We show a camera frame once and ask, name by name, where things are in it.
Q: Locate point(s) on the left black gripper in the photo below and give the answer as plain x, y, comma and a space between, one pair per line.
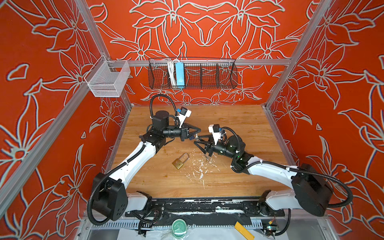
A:
184, 133

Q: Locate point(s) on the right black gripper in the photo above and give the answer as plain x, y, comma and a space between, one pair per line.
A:
210, 147

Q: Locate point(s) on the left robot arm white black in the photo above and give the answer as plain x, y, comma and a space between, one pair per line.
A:
109, 200

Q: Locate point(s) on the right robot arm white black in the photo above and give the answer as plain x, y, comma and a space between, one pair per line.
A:
307, 189

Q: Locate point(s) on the large brass padlock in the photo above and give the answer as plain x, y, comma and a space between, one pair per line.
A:
180, 161

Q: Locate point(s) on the light blue box in basket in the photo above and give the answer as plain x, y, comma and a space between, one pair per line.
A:
180, 74

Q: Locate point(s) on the green tape roll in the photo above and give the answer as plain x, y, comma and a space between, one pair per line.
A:
179, 228

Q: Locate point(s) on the yellow flat block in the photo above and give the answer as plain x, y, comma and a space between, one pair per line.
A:
244, 232

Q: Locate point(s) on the clear plastic bin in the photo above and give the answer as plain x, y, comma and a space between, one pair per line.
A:
104, 81

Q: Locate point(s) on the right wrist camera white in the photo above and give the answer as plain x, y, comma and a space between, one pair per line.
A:
216, 132

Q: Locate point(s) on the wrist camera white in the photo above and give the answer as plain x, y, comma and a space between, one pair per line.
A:
216, 132
182, 114

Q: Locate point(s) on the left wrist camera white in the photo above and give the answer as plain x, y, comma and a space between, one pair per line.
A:
182, 114

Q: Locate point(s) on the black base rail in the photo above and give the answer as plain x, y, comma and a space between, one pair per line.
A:
218, 212

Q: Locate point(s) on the black wire basket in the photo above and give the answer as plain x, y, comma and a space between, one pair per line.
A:
200, 73

